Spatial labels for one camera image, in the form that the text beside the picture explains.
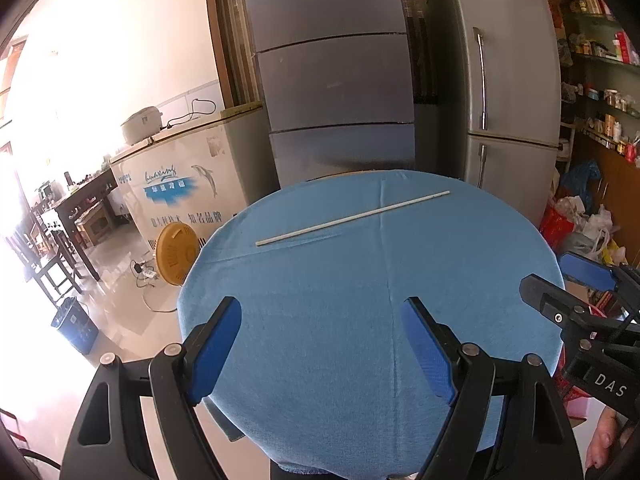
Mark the grey plastic bag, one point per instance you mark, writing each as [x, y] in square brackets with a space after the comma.
[580, 246]

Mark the dark blue trash bin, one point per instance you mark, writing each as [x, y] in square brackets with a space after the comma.
[75, 325]

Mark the white plastic bag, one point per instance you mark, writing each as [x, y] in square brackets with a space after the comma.
[597, 225]

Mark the red shopping bag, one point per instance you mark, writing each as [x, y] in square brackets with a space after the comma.
[555, 225]

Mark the blue tablecloth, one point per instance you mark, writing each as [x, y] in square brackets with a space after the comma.
[325, 270]

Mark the wooden door frame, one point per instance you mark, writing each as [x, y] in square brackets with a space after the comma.
[225, 35]

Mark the long white rod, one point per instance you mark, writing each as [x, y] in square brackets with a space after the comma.
[350, 219]

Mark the grey three-door refrigerator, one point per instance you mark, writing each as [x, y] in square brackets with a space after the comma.
[335, 85]

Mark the small wooden stool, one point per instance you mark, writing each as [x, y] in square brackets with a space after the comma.
[95, 225]

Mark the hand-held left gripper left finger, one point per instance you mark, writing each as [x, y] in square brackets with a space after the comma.
[215, 350]

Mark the person's right hand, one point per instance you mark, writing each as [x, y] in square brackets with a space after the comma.
[605, 440]

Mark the white rice cooker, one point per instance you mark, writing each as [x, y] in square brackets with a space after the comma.
[142, 125]

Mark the red plastic basket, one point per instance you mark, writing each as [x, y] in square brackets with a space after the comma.
[572, 400]

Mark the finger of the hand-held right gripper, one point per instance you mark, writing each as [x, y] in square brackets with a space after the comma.
[545, 297]
[585, 270]

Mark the wooden shelf with jars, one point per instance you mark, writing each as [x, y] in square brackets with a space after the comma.
[615, 160]

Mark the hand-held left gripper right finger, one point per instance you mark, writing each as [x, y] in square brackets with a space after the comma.
[430, 350]

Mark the dark wooden table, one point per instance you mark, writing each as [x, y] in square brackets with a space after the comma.
[85, 197]

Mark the yellow round fan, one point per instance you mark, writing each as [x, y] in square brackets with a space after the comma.
[177, 255]

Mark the white power strip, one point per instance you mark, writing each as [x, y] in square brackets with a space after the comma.
[147, 272]

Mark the dark wooden chair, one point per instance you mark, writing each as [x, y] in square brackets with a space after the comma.
[45, 270]

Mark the hanging blue plastic bag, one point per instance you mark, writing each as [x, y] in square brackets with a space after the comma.
[582, 175]

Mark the white chest freezer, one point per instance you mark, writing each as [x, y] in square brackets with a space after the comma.
[190, 185]

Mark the silver two-door refrigerator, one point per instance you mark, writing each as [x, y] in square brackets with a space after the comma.
[520, 85]

